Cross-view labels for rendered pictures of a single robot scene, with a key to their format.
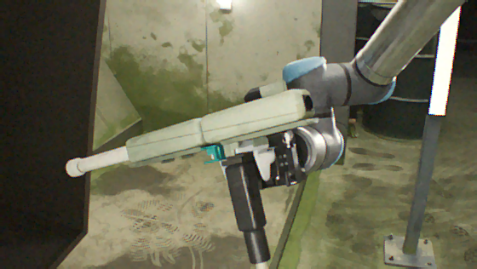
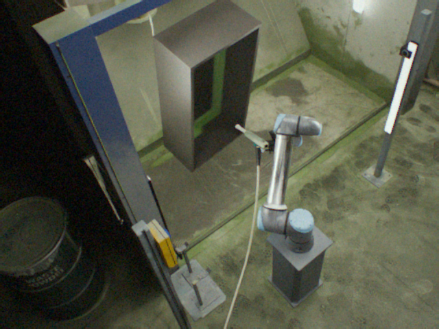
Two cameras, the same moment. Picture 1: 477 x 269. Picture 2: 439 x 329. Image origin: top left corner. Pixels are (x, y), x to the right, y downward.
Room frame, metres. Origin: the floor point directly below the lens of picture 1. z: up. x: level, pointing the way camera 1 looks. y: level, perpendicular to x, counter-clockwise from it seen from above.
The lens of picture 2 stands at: (-1.18, -1.15, 3.13)
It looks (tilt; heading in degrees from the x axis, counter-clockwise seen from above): 50 degrees down; 43
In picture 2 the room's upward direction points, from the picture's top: 9 degrees counter-clockwise
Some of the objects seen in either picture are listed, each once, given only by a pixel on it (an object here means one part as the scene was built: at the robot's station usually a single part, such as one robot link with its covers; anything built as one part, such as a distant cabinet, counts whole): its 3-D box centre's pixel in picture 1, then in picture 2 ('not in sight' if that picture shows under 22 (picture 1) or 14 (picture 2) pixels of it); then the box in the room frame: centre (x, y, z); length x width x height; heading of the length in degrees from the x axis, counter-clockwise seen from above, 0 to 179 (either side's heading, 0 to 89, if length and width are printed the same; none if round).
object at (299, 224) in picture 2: not in sight; (299, 225); (0.11, -0.57, 0.83); 0.17 x 0.15 x 0.18; 110
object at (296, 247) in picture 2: not in sight; (300, 236); (0.11, -0.58, 0.69); 0.19 x 0.19 x 0.10
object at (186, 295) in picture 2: not in sight; (195, 289); (-0.57, -0.27, 0.78); 0.31 x 0.23 x 0.01; 73
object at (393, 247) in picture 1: (409, 252); (376, 175); (1.39, -0.70, 0.01); 0.20 x 0.20 x 0.01; 73
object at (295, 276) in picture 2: not in sight; (297, 262); (0.11, -0.58, 0.32); 0.31 x 0.31 x 0.64; 73
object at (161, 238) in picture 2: not in sight; (162, 245); (-0.65, -0.25, 1.42); 0.12 x 0.06 x 0.26; 73
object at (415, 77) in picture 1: (407, 70); not in sight; (2.85, -1.19, 0.44); 0.59 x 0.58 x 0.89; 178
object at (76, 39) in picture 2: not in sight; (132, 195); (-0.41, 0.26, 1.14); 0.18 x 0.18 x 2.29; 73
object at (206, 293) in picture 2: not in sight; (193, 275); (-0.55, -0.27, 0.95); 0.26 x 0.15 x 0.32; 73
